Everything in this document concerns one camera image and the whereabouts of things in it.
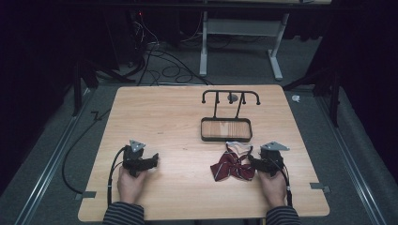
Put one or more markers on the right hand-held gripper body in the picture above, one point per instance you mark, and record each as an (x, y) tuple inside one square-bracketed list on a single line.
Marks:
[(272, 159)]

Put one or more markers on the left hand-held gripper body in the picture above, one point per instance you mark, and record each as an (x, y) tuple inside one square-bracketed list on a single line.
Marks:
[(132, 158)]

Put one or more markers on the dark red striped bow tie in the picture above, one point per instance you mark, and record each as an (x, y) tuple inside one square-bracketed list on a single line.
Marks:
[(233, 167)]

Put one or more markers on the person's right hand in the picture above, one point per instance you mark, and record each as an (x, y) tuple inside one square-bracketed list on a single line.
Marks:
[(274, 189)]

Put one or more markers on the person's left hand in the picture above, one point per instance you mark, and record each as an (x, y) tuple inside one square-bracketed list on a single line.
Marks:
[(130, 186)]

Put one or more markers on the black rack with wooden tray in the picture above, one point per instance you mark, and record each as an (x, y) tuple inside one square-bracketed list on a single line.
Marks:
[(226, 129)]

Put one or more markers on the small white scrap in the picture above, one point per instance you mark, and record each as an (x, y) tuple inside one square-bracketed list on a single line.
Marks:
[(295, 98)]

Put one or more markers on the black metal stand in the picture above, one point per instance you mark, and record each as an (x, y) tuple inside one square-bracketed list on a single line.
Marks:
[(331, 90), (82, 81)]

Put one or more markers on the metal floor rail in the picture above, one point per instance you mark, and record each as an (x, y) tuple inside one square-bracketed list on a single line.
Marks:
[(50, 162), (352, 162)]

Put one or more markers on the white metal desk frame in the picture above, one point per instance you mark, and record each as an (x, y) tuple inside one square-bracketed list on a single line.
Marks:
[(241, 27)]

